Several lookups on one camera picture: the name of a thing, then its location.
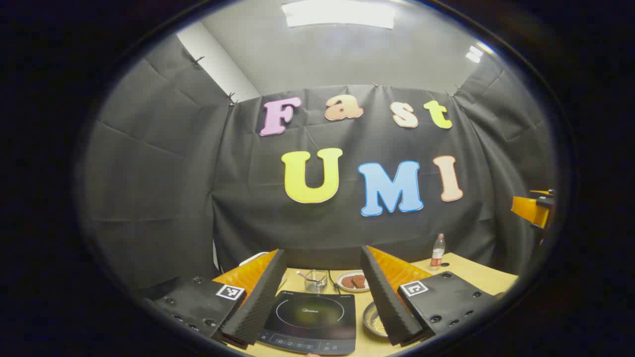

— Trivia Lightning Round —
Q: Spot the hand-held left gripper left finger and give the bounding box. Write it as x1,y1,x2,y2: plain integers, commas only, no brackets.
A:
149,249,288,349

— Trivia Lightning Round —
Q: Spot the black induction cooktop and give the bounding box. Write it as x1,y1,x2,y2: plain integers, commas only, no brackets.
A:
257,291,357,356

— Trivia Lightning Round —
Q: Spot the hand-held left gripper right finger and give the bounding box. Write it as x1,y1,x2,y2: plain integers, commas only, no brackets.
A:
360,244,497,347

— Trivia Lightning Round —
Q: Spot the white round plate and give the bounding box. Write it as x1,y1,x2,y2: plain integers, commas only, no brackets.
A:
336,270,371,293

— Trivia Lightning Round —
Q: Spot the clear plastic water bottle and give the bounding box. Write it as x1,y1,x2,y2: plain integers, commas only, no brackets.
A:
430,233,446,271

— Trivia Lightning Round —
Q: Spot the black backdrop cloth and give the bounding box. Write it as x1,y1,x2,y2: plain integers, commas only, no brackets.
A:
82,35,559,294

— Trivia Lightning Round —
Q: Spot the clear wire basket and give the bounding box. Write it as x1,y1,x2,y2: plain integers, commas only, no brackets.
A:
304,269,329,294

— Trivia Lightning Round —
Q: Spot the large ceiling light panel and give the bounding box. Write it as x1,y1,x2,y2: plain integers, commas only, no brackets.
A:
281,0,395,29

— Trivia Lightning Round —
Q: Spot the stainless steel pot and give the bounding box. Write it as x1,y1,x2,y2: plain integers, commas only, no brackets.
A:
362,301,392,339

